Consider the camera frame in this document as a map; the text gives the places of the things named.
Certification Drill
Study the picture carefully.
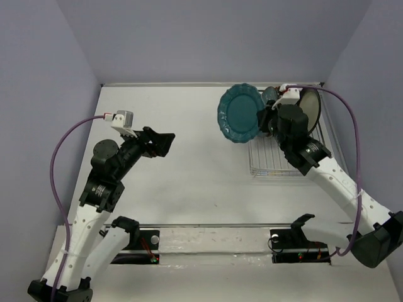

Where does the dark teal round plate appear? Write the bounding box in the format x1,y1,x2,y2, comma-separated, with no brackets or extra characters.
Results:
261,86,279,107

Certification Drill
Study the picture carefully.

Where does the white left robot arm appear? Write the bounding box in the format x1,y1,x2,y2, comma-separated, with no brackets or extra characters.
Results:
28,126,175,301

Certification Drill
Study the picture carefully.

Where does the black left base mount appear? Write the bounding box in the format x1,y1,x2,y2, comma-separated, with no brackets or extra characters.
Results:
111,228,160,265

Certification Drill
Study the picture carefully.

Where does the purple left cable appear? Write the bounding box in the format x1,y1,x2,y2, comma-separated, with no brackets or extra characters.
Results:
50,115,114,302

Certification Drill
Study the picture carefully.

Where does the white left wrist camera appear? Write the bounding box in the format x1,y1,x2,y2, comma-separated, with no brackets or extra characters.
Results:
111,110,136,137

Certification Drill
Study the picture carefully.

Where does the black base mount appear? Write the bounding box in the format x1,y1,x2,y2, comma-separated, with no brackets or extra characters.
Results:
268,228,331,264
111,228,160,265

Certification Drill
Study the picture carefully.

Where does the cream plate with grey rim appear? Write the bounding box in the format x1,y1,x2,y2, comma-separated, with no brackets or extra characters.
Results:
297,88,322,134

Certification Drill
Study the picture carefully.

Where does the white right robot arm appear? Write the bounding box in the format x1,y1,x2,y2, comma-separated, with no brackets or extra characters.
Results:
257,104,402,268

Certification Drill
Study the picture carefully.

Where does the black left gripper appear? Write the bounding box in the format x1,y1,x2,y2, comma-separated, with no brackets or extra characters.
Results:
115,126,176,179

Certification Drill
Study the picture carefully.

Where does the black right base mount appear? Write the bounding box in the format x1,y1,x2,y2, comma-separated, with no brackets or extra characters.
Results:
268,228,331,264

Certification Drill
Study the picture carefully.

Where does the teal scalloped plate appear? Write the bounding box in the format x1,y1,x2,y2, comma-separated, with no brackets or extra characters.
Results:
217,83,265,143

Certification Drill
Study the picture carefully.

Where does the metal wire dish rack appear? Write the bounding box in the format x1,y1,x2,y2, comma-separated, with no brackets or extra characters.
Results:
248,117,330,177

